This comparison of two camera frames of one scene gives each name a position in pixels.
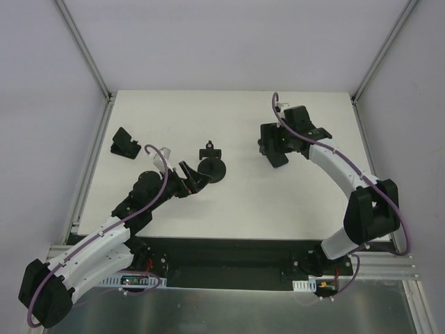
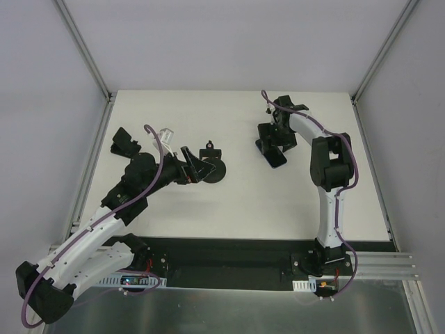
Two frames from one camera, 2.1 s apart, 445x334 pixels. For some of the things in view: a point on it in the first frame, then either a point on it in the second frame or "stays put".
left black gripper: [181, 181] → [185, 168]
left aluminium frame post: [110, 96] stays put
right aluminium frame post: [407, 10] stays put
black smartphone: [277, 159] stays put
